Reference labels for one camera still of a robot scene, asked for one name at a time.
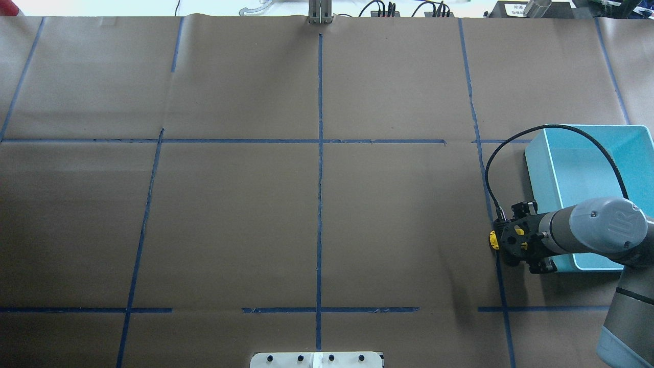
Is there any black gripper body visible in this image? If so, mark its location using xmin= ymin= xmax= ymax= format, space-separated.
xmin=513 ymin=215 xmax=550 ymax=266

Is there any yellow beetle toy car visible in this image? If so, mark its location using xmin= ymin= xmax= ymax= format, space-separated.
xmin=488 ymin=231 xmax=500 ymax=251

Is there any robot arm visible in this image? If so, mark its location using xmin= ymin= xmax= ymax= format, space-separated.
xmin=495 ymin=197 xmax=653 ymax=367

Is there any teal plastic bin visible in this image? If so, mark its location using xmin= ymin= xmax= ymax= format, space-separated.
xmin=525 ymin=125 xmax=652 ymax=272

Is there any black connector block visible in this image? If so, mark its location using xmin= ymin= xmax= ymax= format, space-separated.
xmin=357 ymin=1 xmax=402 ymax=18
xmin=411 ymin=1 xmax=455 ymax=18

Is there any red cylinder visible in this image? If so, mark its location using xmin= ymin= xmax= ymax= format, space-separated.
xmin=0 ymin=0 xmax=22 ymax=16

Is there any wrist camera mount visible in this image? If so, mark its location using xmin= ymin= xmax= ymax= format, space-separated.
xmin=493 ymin=218 xmax=528 ymax=267

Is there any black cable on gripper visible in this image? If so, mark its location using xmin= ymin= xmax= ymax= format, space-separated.
xmin=484 ymin=124 xmax=630 ymax=221

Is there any aluminium frame post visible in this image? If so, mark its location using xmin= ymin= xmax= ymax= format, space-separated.
xmin=308 ymin=0 xmax=334 ymax=24

